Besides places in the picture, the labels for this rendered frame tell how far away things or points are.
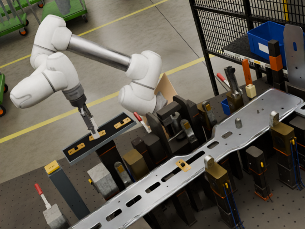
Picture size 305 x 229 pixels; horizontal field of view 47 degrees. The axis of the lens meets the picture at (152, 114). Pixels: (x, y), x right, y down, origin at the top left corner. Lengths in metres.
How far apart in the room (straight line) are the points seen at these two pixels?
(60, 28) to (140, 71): 0.51
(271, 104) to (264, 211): 0.51
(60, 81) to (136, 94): 0.72
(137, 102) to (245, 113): 0.68
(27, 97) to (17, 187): 1.17
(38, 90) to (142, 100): 0.82
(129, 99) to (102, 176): 0.69
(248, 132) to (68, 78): 0.85
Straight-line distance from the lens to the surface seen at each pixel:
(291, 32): 1.80
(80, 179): 2.34
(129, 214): 1.55
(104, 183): 1.62
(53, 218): 1.64
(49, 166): 1.74
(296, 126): 1.74
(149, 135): 1.74
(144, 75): 2.15
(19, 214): 2.40
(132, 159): 1.65
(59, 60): 1.53
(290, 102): 1.85
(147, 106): 2.18
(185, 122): 1.72
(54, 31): 2.08
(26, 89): 1.53
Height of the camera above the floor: 2.10
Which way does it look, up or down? 33 degrees down
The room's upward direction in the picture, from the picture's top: 22 degrees counter-clockwise
